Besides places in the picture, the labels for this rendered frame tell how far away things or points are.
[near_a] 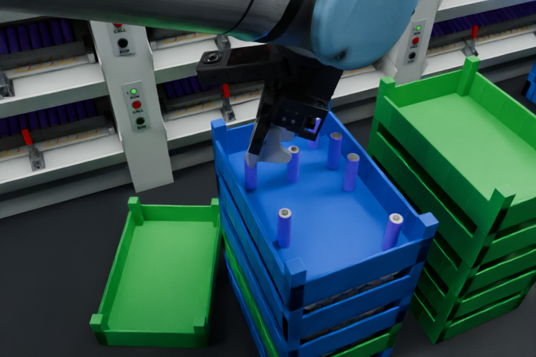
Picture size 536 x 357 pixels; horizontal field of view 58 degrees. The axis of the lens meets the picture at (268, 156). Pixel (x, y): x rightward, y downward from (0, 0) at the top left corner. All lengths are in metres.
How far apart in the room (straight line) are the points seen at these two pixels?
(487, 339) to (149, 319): 0.64
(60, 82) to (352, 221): 0.63
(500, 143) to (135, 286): 0.74
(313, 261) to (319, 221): 0.07
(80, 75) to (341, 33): 0.79
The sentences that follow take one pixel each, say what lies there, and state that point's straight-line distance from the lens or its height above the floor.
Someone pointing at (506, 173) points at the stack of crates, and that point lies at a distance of 0.85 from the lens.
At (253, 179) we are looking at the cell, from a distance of 0.72.
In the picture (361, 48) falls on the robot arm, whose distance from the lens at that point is 0.32.
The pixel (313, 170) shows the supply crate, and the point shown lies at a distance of 0.77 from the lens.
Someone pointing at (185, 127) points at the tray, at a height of 0.14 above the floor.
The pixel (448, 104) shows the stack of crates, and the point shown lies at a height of 0.32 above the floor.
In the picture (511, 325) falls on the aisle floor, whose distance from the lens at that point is 1.08.
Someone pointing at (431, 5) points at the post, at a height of 0.34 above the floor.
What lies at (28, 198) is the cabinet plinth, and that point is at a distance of 1.24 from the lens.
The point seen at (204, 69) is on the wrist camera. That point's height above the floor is 0.54.
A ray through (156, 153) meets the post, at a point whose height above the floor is 0.11.
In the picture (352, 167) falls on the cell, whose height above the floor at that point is 0.38.
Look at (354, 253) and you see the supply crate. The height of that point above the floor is 0.32.
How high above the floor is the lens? 0.86
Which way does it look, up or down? 42 degrees down
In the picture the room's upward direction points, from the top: straight up
